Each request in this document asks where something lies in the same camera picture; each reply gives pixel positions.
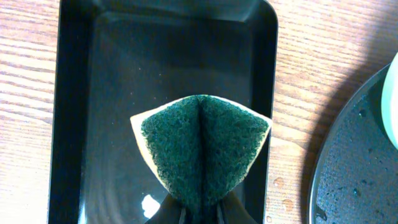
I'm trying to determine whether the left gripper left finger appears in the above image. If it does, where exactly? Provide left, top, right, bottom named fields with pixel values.
left=145, top=194, right=187, bottom=224

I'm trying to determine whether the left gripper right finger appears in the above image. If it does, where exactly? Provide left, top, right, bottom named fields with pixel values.
left=217, top=191, right=257, bottom=224

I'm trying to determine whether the green yellow sponge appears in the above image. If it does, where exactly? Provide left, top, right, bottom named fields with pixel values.
left=130, top=95, right=272, bottom=217

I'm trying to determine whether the black round tray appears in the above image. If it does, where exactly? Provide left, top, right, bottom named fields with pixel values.
left=307, top=67, right=397, bottom=224

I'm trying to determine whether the black rectangular tray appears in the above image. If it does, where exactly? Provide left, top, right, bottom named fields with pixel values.
left=48, top=0, right=278, bottom=223

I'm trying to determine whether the light blue plate top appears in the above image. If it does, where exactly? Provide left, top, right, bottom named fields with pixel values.
left=381, top=54, right=398, bottom=148

